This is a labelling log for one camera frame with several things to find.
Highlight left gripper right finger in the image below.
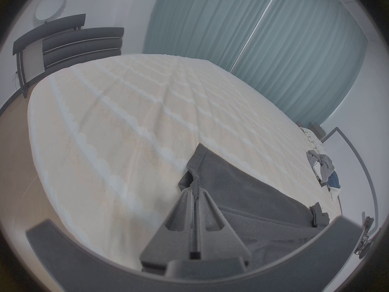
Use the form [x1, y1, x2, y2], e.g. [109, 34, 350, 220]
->
[195, 191, 251, 267]

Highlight black garment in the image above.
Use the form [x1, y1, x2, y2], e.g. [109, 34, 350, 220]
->
[178, 143, 332, 268]

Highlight dark grey dressing table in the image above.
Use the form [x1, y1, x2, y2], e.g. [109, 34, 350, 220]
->
[13, 14, 87, 99]

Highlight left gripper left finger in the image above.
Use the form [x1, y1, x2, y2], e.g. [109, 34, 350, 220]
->
[139, 189, 195, 274]

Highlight bed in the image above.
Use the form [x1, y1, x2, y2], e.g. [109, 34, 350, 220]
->
[27, 54, 380, 271]

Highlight blue-green curtain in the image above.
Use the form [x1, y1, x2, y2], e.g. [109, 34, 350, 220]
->
[143, 0, 285, 73]
[229, 0, 369, 128]

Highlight dark grey chest of drawers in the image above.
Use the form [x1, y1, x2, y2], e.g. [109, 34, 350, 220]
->
[42, 27, 125, 71]

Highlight pile of clothes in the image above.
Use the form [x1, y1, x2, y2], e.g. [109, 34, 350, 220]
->
[306, 149, 343, 199]

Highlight round wall mirror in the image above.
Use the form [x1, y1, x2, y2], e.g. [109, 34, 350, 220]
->
[34, 0, 68, 23]

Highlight grey bedside table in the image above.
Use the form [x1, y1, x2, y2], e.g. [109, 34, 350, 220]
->
[296, 121, 326, 138]

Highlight white printed pillow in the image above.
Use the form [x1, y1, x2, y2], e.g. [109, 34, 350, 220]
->
[299, 127, 325, 152]

